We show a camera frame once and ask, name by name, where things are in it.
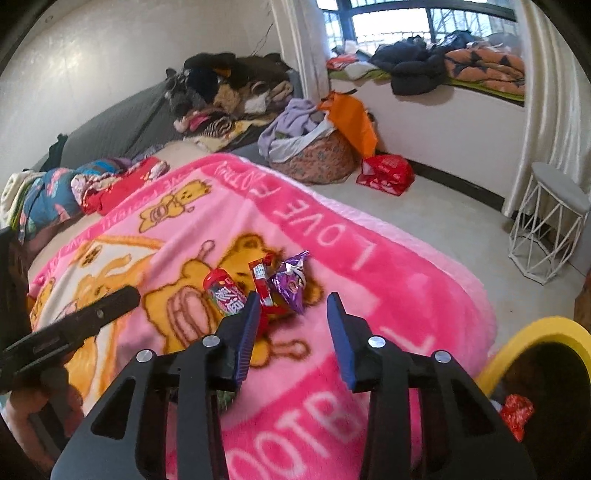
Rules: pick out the blue patterned folded cloth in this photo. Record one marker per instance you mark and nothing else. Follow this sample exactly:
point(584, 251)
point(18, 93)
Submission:
point(51, 198)

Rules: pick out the red folded cloth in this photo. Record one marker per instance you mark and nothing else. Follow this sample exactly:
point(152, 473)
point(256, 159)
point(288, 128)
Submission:
point(129, 182)

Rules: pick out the dark padded jacket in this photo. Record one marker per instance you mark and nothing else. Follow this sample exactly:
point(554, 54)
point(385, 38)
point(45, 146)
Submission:
point(411, 69)

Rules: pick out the dark green cloth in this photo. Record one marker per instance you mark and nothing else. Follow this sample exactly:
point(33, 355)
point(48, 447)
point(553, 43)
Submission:
point(56, 152)

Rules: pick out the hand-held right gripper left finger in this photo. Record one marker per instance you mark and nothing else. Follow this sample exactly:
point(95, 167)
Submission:
point(246, 344)

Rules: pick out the grey mattress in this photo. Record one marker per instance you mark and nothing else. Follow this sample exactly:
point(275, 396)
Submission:
point(120, 120)

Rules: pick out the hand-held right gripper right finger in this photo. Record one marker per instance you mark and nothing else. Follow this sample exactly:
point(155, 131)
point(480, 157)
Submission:
point(344, 350)

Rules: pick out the pink printed bear blanket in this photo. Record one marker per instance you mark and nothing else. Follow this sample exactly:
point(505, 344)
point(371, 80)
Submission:
point(369, 286)

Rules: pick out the purple foil wrapper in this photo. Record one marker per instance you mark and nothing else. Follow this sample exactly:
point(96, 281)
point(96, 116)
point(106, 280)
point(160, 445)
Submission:
point(288, 286)

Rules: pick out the yellow trash bin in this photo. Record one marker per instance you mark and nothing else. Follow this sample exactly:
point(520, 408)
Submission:
point(545, 328)

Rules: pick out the red candy packet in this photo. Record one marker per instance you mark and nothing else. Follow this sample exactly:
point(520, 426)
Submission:
point(221, 290)

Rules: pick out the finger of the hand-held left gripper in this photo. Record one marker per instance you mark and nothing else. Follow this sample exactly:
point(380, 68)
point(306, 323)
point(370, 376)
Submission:
point(92, 314)

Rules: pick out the dark framed window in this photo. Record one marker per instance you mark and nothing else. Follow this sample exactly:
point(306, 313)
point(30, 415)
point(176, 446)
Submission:
point(392, 21)

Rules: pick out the pile of clothes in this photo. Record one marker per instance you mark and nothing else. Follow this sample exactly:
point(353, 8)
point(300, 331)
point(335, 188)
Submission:
point(226, 92)

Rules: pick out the patterned fabric basket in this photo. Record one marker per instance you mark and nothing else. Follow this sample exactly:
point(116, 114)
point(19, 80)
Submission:
point(318, 159)

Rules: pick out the red plastic bag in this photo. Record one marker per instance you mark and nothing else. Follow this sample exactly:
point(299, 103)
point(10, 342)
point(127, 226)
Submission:
point(385, 173)

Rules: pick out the cream folded cloth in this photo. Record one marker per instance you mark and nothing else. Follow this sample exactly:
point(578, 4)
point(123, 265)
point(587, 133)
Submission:
point(16, 194)

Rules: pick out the red cellophane wrapper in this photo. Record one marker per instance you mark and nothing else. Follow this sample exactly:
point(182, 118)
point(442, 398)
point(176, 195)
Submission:
point(517, 415)

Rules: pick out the wide cream curtain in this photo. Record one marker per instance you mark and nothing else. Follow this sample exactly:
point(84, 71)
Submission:
point(549, 92)

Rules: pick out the small red wrapper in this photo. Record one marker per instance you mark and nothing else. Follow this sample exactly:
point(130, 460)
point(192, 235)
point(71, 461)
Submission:
point(261, 281)

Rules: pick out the narrow cream curtain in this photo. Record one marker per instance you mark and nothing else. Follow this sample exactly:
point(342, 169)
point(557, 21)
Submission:
point(307, 46)

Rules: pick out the person's left hand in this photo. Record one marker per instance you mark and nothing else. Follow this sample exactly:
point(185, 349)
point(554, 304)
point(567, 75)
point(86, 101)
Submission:
point(32, 406)

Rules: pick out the orange patterned quilt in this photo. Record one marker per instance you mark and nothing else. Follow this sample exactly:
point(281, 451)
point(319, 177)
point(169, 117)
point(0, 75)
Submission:
point(489, 67)

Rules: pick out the orange bag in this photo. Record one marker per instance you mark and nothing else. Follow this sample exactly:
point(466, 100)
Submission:
point(353, 122)

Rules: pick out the white and orange clothes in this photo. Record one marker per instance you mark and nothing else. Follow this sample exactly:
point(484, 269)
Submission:
point(351, 64)

